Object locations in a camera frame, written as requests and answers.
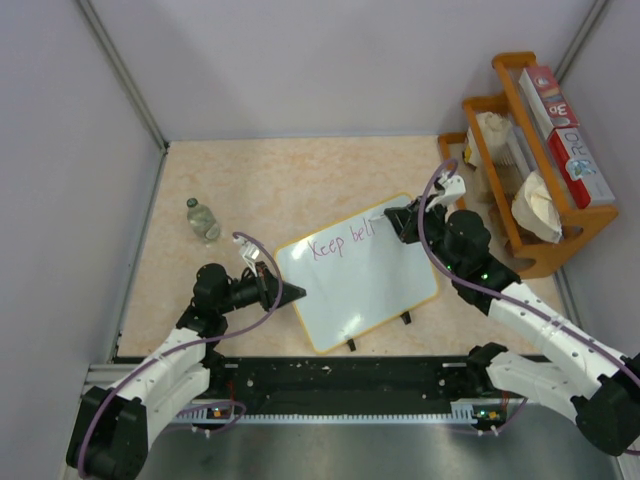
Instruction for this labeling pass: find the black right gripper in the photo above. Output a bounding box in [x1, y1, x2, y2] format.
[387, 194, 463, 275]

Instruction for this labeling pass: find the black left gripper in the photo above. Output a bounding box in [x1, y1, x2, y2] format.
[218, 261, 305, 314]

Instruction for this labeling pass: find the yellow-framed whiteboard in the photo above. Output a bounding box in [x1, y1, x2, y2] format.
[274, 193, 439, 354]

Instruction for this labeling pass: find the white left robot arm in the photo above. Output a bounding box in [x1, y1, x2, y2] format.
[66, 262, 306, 479]

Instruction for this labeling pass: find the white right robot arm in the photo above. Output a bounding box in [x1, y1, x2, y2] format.
[383, 201, 639, 456]

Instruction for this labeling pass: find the black whiteboard clip lower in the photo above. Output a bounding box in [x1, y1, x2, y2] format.
[346, 338, 357, 352]

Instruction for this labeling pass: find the black whiteboard clip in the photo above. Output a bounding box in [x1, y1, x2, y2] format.
[400, 311, 412, 325]
[346, 338, 357, 352]

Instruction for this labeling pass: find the black whiteboard clip upper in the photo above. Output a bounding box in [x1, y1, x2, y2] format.
[400, 311, 412, 325]

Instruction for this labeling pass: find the small yellow white box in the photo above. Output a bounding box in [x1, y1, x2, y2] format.
[462, 128, 482, 169]

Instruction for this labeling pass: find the orange wooden rack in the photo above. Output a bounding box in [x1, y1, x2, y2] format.
[438, 52, 618, 279]

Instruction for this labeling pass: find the clear plastic bottle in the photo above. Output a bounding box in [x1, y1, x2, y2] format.
[186, 197, 221, 242]

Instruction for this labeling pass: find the crumpled beige cloth front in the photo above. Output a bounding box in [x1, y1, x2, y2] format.
[511, 171, 562, 244]

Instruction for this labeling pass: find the red white box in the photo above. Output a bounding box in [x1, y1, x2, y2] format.
[547, 128, 615, 209]

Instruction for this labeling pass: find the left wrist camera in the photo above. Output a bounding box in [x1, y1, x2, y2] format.
[232, 232, 263, 275]

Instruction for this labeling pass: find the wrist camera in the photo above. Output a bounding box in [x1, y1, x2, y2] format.
[232, 232, 263, 275]
[427, 174, 466, 211]

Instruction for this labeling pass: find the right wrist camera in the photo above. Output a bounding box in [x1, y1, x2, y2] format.
[427, 174, 466, 211]

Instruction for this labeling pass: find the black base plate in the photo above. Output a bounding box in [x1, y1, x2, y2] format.
[196, 356, 502, 417]

